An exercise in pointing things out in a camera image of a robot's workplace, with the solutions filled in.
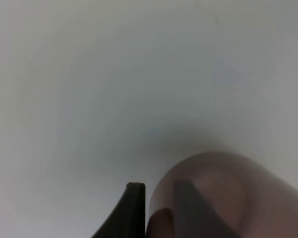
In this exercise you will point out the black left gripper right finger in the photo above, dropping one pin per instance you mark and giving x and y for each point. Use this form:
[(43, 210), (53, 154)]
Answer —
[(193, 217)]

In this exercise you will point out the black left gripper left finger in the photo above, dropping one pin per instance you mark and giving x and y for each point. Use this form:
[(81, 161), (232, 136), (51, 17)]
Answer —
[(127, 220)]

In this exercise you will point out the translucent purple plastic cup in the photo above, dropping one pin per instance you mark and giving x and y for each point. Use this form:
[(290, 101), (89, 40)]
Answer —
[(249, 199)]

